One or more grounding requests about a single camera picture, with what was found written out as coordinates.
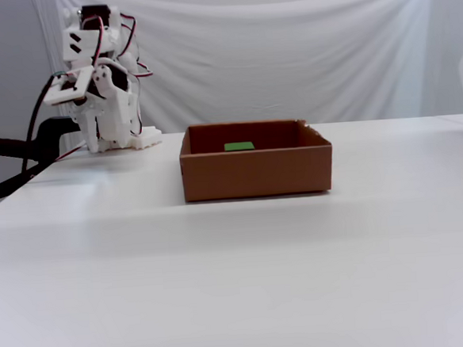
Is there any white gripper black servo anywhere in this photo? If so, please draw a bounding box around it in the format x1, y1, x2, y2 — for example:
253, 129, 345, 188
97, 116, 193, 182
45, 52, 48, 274
68, 56, 138, 154

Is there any green cube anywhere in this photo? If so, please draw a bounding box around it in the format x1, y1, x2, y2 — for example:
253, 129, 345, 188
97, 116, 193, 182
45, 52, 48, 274
223, 140, 256, 153

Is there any brown cardboard box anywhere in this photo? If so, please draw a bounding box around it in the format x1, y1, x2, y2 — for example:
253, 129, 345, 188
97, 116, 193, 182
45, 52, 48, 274
177, 115, 336, 204

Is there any black clamp with red tip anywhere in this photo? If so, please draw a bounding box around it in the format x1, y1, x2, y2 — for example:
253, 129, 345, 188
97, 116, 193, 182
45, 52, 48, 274
0, 114, 89, 203

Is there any white backdrop cloth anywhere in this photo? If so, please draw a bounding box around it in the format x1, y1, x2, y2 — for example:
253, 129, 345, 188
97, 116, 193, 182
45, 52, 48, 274
30, 0, 463, 145

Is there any red white base cable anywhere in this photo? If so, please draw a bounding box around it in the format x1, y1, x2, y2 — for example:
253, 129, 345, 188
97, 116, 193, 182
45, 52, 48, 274
52, 140, 89, 163

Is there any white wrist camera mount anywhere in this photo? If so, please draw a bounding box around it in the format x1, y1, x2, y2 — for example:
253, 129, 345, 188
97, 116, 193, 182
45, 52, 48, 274
42, 66, 96, 107

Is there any black camera cable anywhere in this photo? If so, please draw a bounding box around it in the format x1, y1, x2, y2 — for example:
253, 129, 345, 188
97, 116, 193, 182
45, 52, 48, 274
13, 72, 73, 176

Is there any red black servo wire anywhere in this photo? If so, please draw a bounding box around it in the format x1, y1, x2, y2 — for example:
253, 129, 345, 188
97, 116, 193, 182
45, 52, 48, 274
87, 16, 109, 69
119, 12, 155, 81

